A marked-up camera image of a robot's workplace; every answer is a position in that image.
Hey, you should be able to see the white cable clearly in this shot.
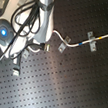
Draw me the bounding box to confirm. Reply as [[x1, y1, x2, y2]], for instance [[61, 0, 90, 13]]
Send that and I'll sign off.
[[51, 20, 108, 52]]

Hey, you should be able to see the silver cable clip middle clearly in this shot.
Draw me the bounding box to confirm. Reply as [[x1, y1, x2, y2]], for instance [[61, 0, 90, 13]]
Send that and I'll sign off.
[[58, 36, 71, 53]]

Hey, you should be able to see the silver cable clip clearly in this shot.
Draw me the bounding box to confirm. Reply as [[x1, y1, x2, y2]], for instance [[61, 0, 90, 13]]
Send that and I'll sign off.
[[87, 31, 97, 52], [58, 36, 71, 53]]

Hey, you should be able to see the silver cable clip right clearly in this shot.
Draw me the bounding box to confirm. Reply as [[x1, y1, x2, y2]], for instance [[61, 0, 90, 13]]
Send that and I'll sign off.
[[87, 31, 97, 52]]

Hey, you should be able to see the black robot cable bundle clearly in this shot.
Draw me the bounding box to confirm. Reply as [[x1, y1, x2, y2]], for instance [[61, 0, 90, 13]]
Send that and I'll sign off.
[[0, 0, 58, 63]]

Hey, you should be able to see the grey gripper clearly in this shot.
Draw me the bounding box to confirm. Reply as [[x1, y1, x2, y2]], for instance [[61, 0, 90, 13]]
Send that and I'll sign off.
[[10, 48, 30, 77]]

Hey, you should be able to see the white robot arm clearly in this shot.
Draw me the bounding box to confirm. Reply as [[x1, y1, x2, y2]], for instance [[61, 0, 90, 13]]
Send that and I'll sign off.
[[0, 0, 55, 76]]

